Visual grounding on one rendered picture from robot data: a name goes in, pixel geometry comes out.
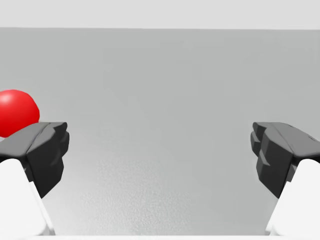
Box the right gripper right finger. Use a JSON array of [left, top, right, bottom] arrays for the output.
[[250, 121, 320, 237]]

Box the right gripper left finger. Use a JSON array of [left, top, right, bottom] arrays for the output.
[[0, 121, 71, 237]]

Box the red ball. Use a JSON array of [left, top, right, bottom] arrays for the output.
[[0, 89, 41, 139]]

